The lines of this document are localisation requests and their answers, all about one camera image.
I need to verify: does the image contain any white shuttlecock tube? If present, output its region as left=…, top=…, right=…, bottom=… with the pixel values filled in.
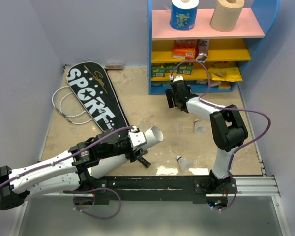
left=88, top=126, right=164, bottom=179

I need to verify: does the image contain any white shuttlecock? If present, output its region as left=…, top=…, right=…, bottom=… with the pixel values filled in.
left=194, top=119, right=206, bottom=134

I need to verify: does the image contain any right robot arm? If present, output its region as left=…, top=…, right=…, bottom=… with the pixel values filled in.
left=165, top=80, right=248, bottom=193

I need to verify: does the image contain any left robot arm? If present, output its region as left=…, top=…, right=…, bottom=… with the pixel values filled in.
left=0, top=127, right=154, bottom=210

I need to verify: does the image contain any green box right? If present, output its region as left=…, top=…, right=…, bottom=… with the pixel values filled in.
left=178, top=62, right=193, bottom=75

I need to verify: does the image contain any green box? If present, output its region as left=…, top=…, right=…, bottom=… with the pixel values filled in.
left=178, top=62, right=193, bottom=75
left=151, top=65, right=166, bottom=78
left=165, top=63, right=178, bottom=74

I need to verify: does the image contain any green box left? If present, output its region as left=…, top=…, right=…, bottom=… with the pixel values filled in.
left=151, top=65, right=166, bottom=78

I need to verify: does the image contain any green box middle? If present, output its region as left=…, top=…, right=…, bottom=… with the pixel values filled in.
left=165, top=63, right=178, bottom=74

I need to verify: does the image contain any blue shelf unit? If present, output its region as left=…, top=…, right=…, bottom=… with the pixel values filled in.
left=147, top=0, right=280, bottom=95

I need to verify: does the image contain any orange snack box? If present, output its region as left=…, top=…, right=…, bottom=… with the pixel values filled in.
left=172, top=40, right=196, bottom=60

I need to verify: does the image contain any yellow snack bag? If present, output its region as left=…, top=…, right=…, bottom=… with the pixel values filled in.
left=206, top=61, right=242, bottom=82

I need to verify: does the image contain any silver snack bag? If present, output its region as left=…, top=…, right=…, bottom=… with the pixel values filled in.
left=195, top=39, right=209, bottom=62

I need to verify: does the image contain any small pink eraser box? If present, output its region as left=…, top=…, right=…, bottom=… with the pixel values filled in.
left=105, top=63, right=124, bottom=70

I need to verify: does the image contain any black sport racket bag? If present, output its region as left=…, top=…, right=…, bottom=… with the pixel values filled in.
left=66, top=61, right=130, bottom=131

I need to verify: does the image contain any white shuttlecock front table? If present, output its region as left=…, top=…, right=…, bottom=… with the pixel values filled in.
left=176, top=155, right=193, bottom=172

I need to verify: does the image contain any blue wrapped paper roll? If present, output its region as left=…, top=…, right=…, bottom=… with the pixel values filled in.
left=170, top=0, right=199, bottom=31

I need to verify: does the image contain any brown paper towel roll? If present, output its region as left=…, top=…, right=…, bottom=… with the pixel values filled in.
left=210, top=0, right=245, bottom=32

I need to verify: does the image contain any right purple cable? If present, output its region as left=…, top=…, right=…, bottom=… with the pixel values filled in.
left=171, top=60, right=272, bottom=212

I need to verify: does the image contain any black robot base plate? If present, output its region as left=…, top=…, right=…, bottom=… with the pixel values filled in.
left=65, top=176, right=237, bottom=207

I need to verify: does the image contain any aluminium rail frame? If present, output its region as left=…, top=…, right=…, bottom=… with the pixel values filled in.
left=15, top=67, right=289, bottom=236

